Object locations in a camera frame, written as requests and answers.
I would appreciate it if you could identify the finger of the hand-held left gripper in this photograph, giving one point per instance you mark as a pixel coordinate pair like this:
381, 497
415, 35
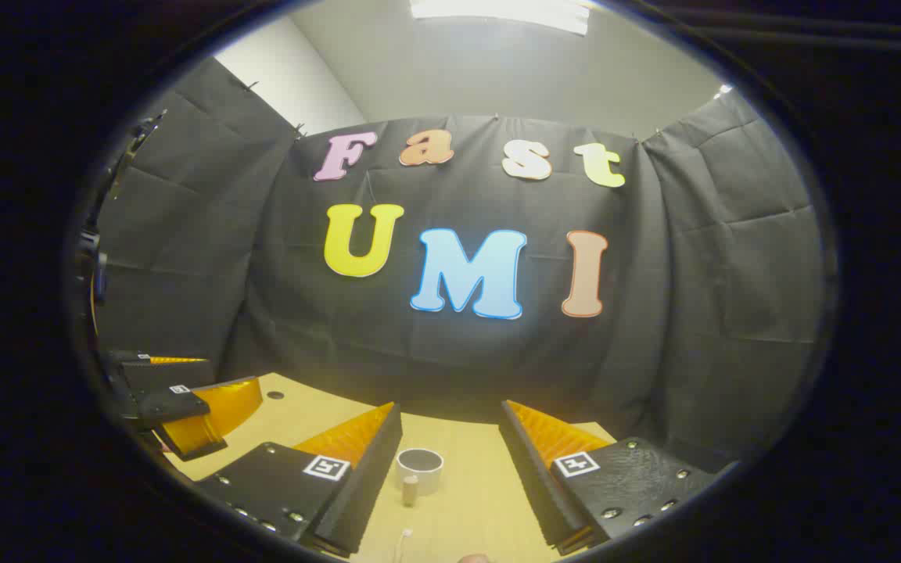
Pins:
173, 407
161, 374

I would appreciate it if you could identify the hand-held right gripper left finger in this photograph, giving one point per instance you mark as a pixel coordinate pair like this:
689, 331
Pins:
372, 477

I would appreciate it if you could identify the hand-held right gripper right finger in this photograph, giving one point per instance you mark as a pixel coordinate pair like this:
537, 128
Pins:
533, 485

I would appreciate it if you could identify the white clear toothbrush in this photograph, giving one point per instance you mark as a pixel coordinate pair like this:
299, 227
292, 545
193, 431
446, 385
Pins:
406, 536

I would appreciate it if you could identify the light wooden desktop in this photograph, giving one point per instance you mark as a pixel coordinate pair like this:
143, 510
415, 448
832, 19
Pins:
458, 508

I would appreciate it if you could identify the ceiling light panel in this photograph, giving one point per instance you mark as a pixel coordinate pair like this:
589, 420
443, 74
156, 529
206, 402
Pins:
497, 9

